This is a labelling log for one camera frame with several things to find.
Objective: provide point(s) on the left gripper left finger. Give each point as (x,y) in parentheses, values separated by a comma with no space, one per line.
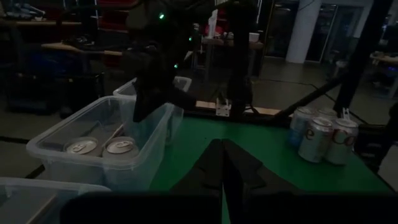
(202,186)

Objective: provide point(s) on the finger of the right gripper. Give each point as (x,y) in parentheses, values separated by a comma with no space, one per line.
(149,102)
(183,99)

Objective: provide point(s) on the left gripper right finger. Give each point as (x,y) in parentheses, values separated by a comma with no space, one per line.
(248,193)

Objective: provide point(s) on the clear plastic bin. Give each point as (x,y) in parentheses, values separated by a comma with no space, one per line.
(93,174)
(37,202)
(124,90)

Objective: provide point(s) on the silver soda can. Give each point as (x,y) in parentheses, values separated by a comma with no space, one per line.
(120,147)

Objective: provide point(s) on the silver can pair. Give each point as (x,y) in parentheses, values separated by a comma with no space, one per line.
(81,146)

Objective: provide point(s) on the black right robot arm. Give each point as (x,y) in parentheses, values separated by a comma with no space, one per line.
(186,18)

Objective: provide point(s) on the green table mat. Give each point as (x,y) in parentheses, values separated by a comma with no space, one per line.
(280,161)

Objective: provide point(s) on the red metal rack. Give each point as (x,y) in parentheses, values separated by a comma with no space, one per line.
(115,12)

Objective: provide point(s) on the wooden workbench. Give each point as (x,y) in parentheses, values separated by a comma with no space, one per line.
(81,49)
(37,22)

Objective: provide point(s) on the cluttered side table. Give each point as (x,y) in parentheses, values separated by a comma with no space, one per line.
(230,43)

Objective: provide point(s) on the white upright device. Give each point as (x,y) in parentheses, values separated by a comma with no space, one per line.
(214,23)

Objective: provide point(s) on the silver Diet Coke can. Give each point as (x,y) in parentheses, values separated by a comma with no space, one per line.
(342,146)
(314,143)

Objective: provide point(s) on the white cup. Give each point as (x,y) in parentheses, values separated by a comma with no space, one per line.
(254,37)

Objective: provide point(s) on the white round pillar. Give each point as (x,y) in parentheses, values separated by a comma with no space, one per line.
(303,31)

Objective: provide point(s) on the round wooden table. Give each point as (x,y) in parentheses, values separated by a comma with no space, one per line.
(385,58)

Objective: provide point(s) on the white metal bracket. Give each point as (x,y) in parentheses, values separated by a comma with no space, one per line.
(224,109)

